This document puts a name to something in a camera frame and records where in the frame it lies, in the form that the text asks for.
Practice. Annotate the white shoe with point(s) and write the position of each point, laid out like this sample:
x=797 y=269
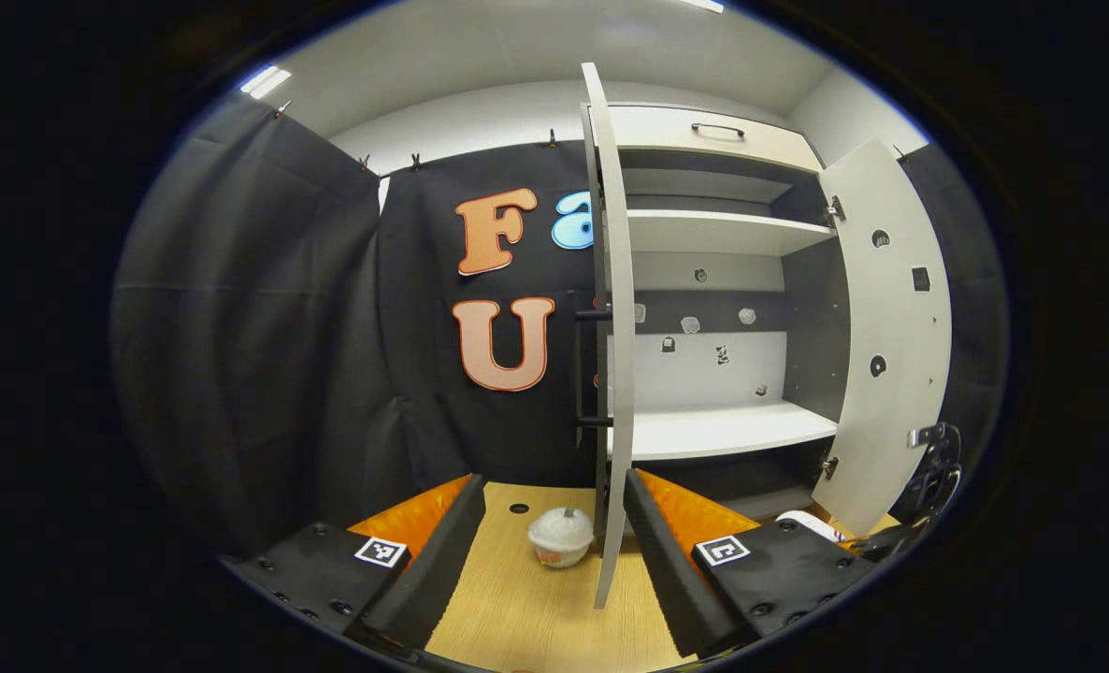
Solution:
x=812 y=522

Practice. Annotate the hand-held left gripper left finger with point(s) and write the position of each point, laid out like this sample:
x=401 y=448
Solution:
x=442 y=561

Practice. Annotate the white cabinet door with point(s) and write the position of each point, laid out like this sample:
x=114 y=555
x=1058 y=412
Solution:
x=891 y=421
x=622 y=374

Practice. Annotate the white lidded bowl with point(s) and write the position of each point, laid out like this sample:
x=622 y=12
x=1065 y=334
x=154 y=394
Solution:
x=561 y=537

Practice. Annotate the white shoe cabinet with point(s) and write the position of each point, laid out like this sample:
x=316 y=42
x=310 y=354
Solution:
x=723 y=430

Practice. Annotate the ceiling light panel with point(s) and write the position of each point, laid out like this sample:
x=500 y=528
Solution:
x=704 y=5
x=265 y=81

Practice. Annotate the cream cabinet drawer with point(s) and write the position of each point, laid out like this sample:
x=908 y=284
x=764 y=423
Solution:
x=667 y=131

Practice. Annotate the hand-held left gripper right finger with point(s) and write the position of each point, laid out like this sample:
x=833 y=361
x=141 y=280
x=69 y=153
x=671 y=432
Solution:
x=667 y=570

